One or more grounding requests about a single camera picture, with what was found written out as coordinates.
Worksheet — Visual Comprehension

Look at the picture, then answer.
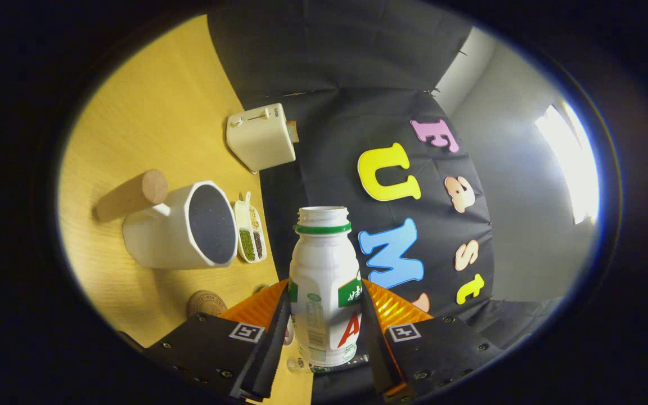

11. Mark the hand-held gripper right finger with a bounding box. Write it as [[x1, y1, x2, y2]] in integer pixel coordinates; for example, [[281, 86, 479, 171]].
[[361, 278, 507, 403]]

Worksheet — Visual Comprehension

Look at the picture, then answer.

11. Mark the white cup with wooden handle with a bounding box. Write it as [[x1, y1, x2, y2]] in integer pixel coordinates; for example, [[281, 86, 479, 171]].
[[96, 170, 239, 269]]

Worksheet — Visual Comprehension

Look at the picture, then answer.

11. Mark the white divided dish of beans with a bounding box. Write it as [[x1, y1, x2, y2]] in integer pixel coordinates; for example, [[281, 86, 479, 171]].
[[234, 192, 267, 263]]

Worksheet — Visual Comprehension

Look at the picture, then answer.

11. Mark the black backdrop cloth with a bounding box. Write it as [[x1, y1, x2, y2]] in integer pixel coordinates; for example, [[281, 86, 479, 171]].
[[207, 0, 566, 405]]

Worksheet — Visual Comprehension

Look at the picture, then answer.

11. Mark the white juice bottle green label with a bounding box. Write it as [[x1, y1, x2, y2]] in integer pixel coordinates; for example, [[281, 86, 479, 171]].
[[289, 206, 365, 367]]

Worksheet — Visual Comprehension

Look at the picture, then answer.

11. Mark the clear plastic water bottle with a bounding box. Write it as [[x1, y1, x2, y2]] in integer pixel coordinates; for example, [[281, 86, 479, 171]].
[[287, 353, 370, 373]]

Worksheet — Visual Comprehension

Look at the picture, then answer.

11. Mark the round wooden coaster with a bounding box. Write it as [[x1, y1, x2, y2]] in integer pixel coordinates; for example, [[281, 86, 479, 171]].
[[187, 290, 228, 318]]

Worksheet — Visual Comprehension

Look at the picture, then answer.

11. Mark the bright ceiling light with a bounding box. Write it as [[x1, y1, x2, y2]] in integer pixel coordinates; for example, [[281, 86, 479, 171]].
[[535, 101, 600, 226]]

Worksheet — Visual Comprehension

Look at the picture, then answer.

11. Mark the wooden table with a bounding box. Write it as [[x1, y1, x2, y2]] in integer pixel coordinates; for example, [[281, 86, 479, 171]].
[[58, 14, 313, 405]]

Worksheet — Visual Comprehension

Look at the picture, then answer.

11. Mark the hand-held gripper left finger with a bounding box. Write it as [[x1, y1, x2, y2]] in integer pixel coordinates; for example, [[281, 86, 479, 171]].
[[144, 280, 292, 403]]

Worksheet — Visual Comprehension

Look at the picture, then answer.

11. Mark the cream toaster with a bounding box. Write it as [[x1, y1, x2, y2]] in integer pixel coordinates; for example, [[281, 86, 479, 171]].
[[226, 103, 296, 172]]

